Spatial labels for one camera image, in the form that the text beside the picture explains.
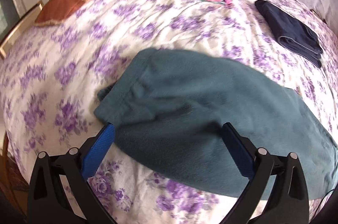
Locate teal green pants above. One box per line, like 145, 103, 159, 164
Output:
94, 49, 337, 200

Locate purple floral bedspread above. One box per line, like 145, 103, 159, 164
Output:
0, 0, 338, 224

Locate navy folded garment white trim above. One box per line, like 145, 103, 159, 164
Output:
254, 0, 323, 68

